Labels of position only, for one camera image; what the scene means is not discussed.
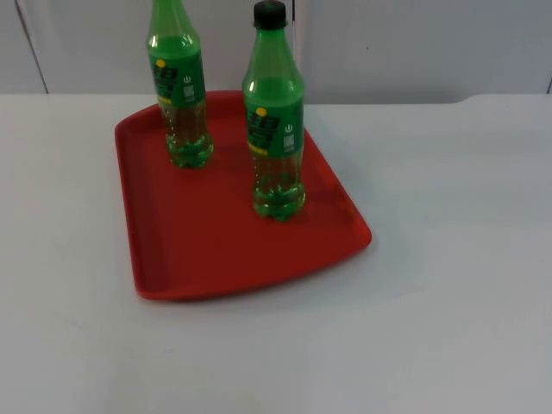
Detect green plastic bottle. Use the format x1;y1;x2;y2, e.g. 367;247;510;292
241;0;308;224
146;0;216;172

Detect red tray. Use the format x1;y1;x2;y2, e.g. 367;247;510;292
114;89;373;304

